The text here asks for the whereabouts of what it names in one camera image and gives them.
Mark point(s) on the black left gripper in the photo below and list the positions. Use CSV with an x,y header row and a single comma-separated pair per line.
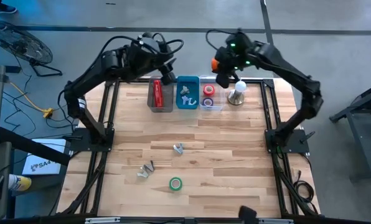
x,y
167,63

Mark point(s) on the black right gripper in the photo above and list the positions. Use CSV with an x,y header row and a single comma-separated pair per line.
x,y
238,56

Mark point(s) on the red stapler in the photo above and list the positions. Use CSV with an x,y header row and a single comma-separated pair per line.
x,y
158,93

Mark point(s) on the red tape roll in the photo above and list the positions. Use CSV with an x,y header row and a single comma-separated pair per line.
x,y
204,90

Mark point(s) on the purple tape roll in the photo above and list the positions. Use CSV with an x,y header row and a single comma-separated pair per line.
x,y
203,102

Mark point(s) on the grey bracket part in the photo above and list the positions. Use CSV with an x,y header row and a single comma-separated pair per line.
x,y
150,166

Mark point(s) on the silver staple remover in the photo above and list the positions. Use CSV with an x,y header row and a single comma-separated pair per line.
x,y
142,172

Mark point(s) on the green tape roll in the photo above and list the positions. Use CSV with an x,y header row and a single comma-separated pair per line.
x,y
170,184

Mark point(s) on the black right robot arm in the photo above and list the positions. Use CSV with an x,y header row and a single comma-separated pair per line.
x,y
285,67

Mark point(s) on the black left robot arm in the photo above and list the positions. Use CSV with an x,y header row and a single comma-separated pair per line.
x,y
92,73

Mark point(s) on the grey translucent plastic bin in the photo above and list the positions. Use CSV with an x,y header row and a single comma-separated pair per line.
x,y
168,102

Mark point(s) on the teal plastic bin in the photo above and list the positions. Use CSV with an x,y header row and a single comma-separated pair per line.
x,y
195,84

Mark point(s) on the clear plastic bin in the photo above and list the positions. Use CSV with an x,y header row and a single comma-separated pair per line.
x,y
219,99

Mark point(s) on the white bulb brass lamp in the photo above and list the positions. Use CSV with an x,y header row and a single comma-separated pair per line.
x,y
235,99

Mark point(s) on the grey metal stand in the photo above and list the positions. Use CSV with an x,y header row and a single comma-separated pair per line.
x,y
359,105

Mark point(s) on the black floor fan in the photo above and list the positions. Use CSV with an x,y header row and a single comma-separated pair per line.
x,y
20,45

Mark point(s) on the white printed box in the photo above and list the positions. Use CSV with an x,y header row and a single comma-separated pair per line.
x,y
42,165

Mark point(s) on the black rounded object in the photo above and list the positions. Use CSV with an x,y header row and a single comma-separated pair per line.
x,y
247,214

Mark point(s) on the person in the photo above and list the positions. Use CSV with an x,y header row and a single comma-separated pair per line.
x,y
5,8

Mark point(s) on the yellow and white can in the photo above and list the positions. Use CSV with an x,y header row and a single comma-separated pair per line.
x,y
20,183

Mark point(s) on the black aluminium table frame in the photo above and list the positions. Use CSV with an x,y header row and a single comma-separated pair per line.
x,y
129,81

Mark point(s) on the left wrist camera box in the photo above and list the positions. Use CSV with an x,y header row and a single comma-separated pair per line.
x,y
148,40

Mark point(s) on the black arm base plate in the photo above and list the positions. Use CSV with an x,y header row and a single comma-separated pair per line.
x,y
79,144
297,146

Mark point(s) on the black diagonal frame strut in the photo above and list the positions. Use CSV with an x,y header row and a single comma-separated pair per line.
x,y
33,146

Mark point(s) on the silver metal bracket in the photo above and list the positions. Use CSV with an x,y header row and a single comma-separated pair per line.
x,y
275,221
101,220

